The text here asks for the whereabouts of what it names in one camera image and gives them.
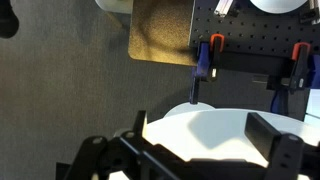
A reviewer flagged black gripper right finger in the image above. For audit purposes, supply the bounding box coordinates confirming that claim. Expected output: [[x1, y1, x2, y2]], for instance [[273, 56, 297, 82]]
[[244, 112, 320, 180]]

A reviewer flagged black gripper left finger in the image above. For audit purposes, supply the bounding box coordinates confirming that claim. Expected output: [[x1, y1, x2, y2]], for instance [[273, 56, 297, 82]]
[[64, 109, 188, 180]]

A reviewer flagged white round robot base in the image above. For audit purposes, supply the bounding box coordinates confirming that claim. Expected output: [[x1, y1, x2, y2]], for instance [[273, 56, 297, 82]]
[[249, 0, 310, 15]]

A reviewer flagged black perforated board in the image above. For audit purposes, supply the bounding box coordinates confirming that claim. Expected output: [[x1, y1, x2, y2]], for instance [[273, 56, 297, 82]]
[[187, 0, 320, 92]]

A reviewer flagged aluminium extrusion bar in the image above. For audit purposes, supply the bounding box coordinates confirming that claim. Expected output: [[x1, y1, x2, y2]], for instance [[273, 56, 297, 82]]
[[299, 0, 320, 26], [213, 0, 235, 18]]

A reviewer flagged brown speckled mat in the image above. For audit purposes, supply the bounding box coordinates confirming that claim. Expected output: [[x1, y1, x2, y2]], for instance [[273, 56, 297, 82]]
[[127, 0, 198, 67]]

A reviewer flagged black rounded object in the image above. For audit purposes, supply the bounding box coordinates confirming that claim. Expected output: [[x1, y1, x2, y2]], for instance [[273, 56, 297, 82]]
[[0, 0, 20, 40]]

